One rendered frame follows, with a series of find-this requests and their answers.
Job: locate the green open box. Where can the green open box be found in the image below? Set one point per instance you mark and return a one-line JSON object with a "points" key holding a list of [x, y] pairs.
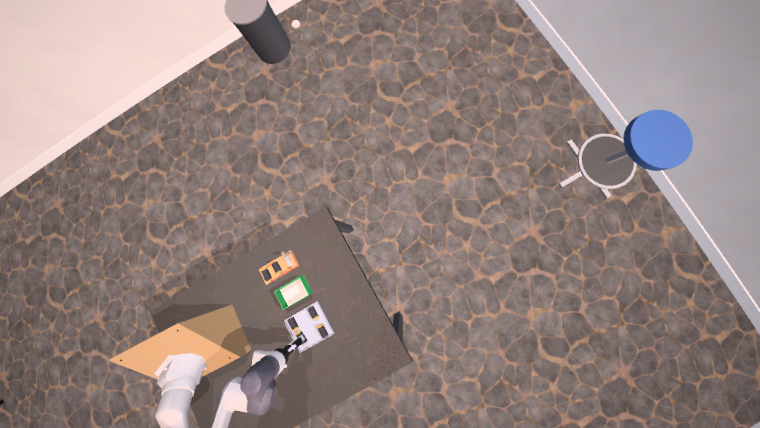
{"points": [[293, 292]]}

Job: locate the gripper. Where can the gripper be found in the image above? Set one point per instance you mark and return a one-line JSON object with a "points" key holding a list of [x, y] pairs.
{"points": [[285, 351]]}

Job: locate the dark grey cylinder with yellow top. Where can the dark grey cylinder with yellow top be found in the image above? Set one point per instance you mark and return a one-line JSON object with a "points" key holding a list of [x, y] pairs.
{"points": [[313, 313], [276, 267], [293, 324], [298, 334], [265, 273], [322, 331]]}

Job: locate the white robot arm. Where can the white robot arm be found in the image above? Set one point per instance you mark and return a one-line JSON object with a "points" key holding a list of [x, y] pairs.
{"points": [[185, 371]]}

